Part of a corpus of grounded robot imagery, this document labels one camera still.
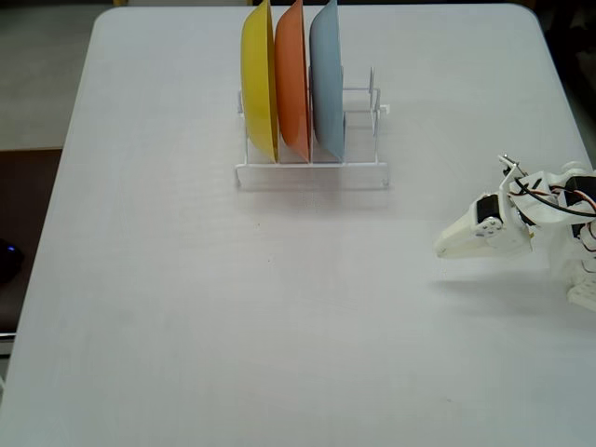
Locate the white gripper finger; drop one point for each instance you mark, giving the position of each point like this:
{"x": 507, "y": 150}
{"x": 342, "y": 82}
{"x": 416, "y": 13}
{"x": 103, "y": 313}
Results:
{"x": 465, "y": 228}
{"x": 461, "y": 250}

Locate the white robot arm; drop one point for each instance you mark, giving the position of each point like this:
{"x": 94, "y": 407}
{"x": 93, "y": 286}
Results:
{"x": 582, "y": 295}

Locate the blue plate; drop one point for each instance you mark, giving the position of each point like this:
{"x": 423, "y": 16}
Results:
{"x": 326, "y": 93}

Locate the orange plate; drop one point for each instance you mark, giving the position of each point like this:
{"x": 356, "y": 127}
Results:
{"x": 291, "y": 93}

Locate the yellow plate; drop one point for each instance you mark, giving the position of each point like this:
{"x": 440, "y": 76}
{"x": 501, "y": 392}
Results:
{"x": 258, "y": 93}

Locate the light wooden furniture piece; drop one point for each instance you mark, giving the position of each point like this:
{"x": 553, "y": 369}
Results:
{"x": 121, "y": 3}

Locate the dark brown side table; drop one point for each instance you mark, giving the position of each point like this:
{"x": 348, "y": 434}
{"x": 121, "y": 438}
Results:
{"x": 28, "y": 195}

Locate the black computer mouse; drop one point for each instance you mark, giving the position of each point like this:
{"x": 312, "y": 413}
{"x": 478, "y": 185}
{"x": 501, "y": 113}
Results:
{"x": 9, "y": 261}

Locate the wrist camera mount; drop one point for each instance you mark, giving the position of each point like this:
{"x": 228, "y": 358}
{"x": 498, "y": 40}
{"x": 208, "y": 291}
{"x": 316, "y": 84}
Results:
{"x": 510, "y": 164}

